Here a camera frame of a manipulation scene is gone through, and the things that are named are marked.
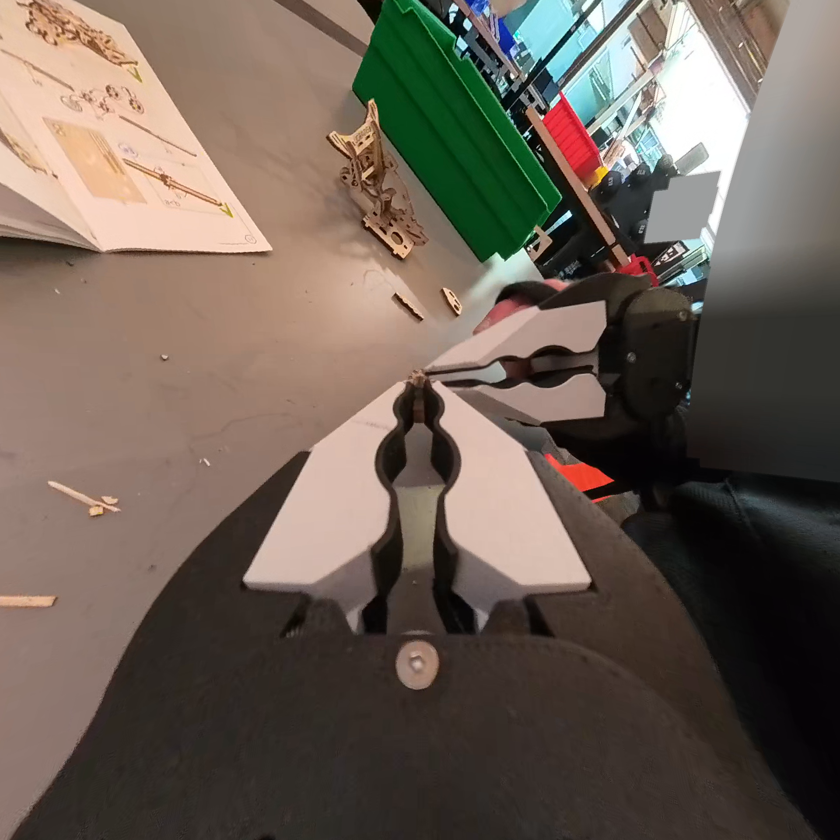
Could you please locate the small wooden oval piece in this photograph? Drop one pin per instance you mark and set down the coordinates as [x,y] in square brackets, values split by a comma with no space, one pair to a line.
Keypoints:
[451,300]

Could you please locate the red plastic bin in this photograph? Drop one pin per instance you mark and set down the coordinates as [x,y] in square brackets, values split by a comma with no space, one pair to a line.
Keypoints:
[571,131]

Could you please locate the wooden model assembly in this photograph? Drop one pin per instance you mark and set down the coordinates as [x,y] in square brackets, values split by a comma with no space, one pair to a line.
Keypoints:
[394,236]

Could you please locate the open instruction booklet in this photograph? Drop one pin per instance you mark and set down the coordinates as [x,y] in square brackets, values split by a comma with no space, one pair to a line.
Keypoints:
[98,164]

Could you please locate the wooden rod with gear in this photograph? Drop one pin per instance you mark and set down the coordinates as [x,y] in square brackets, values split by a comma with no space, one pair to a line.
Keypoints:
[418,401]

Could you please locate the thin wooden sliver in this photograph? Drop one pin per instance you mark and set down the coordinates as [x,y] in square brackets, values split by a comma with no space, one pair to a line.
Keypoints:
[79,495]

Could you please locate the small wooden strip piece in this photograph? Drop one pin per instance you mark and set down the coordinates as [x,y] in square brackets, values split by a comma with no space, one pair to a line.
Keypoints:
[408,306]

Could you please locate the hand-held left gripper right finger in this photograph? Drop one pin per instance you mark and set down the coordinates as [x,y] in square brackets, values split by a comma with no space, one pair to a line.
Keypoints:
[512,525]

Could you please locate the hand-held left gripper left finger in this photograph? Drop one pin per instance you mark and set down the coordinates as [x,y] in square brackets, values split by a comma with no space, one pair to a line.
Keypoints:
[328,518]

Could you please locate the green plastic bin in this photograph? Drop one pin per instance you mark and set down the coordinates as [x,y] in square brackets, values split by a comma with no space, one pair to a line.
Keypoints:
[446,131]

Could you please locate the orange fabric piece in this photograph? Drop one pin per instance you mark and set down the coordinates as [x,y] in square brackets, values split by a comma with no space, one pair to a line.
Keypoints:
[581,476]

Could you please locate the flat wooden offcut strip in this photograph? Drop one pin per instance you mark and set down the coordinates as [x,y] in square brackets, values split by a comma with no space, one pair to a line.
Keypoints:
[26,600]

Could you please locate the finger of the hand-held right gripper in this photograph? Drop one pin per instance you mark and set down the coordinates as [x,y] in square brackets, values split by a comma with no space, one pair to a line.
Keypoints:
[544,328]
[564,397]

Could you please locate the person's right hand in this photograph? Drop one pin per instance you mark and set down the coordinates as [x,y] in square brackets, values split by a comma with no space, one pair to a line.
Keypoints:
[512,307]

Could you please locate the person's dark clothing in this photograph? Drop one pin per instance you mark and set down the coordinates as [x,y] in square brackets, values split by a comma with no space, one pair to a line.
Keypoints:
[754,590]

